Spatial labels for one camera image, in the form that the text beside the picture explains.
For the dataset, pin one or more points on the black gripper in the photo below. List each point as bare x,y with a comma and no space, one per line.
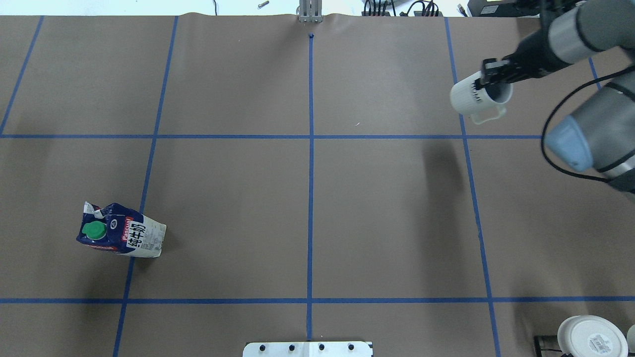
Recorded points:
532,56

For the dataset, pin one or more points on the white ceramic mug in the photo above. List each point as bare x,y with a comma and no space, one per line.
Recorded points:
480,104

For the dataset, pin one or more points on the blue white milk carton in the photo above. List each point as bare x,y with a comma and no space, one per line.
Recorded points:
121,230

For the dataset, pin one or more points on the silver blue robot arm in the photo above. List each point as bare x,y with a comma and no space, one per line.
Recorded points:
589,135

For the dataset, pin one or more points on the white paper cup upper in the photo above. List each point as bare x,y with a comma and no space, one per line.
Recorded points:
591,336

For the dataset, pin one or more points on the black terminal strip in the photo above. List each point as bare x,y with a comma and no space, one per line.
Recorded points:
379,8

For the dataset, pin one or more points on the aluminium frame post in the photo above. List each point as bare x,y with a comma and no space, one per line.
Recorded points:
310,11

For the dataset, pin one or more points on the black wire cup rack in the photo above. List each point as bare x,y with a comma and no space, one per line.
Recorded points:
546,346

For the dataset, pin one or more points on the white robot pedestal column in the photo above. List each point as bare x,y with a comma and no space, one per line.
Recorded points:
310,349

